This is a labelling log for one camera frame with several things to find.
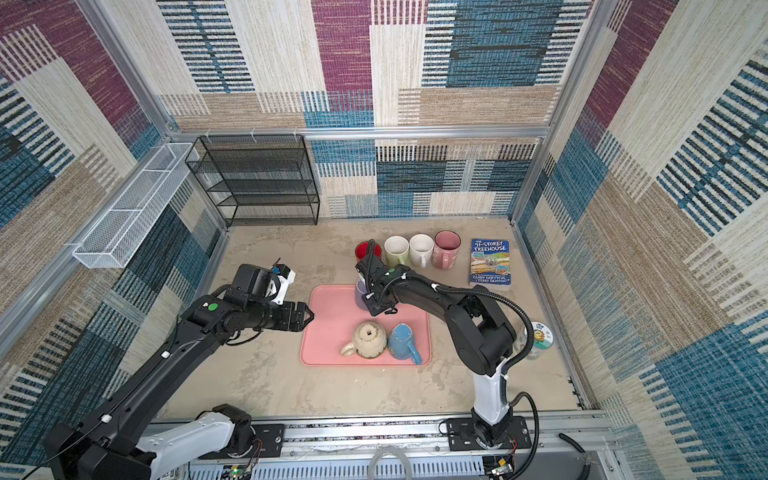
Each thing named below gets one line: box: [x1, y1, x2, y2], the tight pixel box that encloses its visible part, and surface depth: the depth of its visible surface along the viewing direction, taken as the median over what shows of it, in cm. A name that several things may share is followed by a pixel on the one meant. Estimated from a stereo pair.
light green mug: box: [384, 235, 410, 268], surface depth 101 cm
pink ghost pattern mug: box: [432, 230, 462, 270], surface depth 101 cm
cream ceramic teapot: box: [340, 321, 388, 359], surface depth 83 cm
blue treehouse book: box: [470, 239, 511, 285], surface depth 107 cm
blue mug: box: [388, 323, 423, 365], surface depth 83 cm
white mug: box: [409, 233, 434, 269], surface depth 102 cm
